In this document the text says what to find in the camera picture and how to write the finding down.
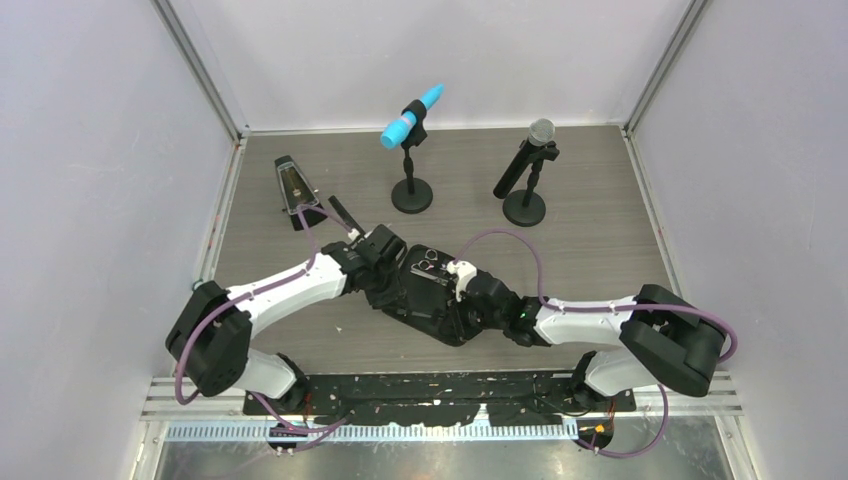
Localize black metronome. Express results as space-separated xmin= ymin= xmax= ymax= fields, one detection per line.
xmin=274 ymin=155 xmax=327 ymax=231

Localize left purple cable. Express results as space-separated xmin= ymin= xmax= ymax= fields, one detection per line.
xmin=173 ymin=203 xmax=362 ymax=455

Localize purple cable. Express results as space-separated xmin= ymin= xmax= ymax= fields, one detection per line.
xmin=453 ymin=228 xmax=740 ymax=460
xmin=173 ymin=203 xmax=362 ymax=455

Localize black silver microphone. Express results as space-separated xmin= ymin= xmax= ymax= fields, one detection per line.
xmin=493 ymin=118 xmax=559 ymax=199

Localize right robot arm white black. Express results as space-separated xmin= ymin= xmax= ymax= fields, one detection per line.
xmin=447 ymin=261 xmax=735 ymax=411

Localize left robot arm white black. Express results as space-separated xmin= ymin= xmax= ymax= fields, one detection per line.
xmin=165 ymin=225 xmax=407 ymax=414

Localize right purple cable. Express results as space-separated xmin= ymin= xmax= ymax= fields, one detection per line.
xmin=453 ymin=228 xmax=740 ymax=460

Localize silver scissors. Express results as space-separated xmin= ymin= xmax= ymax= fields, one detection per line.
xmin=410 ymin=248 xmax=450 ymax=286

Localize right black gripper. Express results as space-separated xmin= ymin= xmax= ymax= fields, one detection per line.
xmin=441 ymin=288 xmax=506 ymax=342

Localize blue microphone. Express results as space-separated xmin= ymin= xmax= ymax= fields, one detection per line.
xmin=380 ymin=84 xmax=444 ymax=150

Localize left black microphone stand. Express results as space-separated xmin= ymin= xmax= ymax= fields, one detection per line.
xmin=391 ymin=99 xmax=433 ymax=214

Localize black comb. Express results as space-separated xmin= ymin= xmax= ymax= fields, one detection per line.
xmin=328 ymin=195 xmax=362 ymax=233

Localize black zip tool case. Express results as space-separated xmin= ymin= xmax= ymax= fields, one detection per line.
xmin=381 ymin=244 xmax=467 ymax=347

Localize aluminium rail front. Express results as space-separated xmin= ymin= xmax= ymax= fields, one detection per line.
xmin=141 ymin=372 xmax=743 ymax=443

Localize black microphone stand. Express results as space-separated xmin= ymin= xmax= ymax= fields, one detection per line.
xmin=391 ymin=99 xmax=433 ymax=214
xmin=502 ymin=160 xmax=546 ymax=227

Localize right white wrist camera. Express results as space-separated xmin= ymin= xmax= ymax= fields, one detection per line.
xmin=446 ymin=260 xmax=478 ymax=301

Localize right black microphone stand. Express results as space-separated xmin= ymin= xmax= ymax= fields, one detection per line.
xmin=502 ymin=160 xmax=546 ymax=227

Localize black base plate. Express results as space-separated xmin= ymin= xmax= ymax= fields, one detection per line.
xmin=243 ymin=370 xmax=636 ymax=427

